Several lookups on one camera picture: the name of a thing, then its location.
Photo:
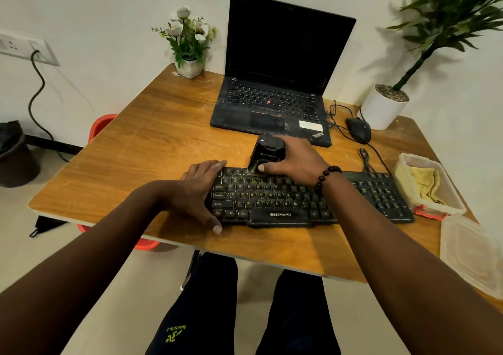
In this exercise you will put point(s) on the person's left thumb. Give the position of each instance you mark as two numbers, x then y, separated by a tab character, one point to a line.
212	221

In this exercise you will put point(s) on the white flowers in white pot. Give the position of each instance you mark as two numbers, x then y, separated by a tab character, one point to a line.
188	48

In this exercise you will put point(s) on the red plastic stool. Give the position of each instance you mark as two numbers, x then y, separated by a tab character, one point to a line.
103	124

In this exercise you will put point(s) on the person's left leg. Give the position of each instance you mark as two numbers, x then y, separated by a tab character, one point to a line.
200	311

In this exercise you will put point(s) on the black computer mouse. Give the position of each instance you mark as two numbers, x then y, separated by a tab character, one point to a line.
358	129

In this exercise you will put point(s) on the person's right hand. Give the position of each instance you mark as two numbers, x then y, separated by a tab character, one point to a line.
304	162

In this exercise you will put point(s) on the person's right thumb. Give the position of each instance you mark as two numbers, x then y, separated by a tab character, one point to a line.
272	166

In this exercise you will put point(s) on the green plant in white pot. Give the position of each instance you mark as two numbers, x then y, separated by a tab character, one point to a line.
383	109

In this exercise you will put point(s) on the person's leg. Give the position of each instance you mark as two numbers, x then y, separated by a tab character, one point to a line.
298	315
200	311

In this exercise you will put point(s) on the yellow cloth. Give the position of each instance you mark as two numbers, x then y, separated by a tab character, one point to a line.
426	183

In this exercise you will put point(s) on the black table base bar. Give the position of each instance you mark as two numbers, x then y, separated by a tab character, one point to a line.
51	144

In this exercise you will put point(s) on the person's left hand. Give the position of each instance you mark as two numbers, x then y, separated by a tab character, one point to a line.
190	193

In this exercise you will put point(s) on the clear plastic container lid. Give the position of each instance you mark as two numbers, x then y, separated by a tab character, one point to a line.
471	254

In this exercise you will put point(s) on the black waste bin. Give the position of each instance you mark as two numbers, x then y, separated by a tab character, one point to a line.
15	158

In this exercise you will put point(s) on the black table leg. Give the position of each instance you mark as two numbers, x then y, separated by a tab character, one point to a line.
190	270

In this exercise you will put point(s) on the black computer keyboard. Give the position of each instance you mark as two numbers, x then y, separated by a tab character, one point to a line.
275	205

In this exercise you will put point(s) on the black handheld mini vacuum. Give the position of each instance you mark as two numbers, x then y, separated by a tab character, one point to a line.
267	152

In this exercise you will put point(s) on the person's right forearm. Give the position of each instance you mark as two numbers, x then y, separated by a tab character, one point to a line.
401	272

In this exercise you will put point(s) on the white wall socket plate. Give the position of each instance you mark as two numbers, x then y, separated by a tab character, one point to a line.
19	46

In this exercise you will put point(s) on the person's left forearm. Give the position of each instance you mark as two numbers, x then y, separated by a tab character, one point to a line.
78	264

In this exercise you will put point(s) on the black laptop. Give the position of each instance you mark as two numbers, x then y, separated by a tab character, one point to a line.
287	44

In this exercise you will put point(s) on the person's right leg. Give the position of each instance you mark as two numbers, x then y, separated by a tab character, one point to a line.
298	315

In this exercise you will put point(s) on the clear plastic container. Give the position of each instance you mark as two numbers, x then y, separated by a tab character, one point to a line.
452	203

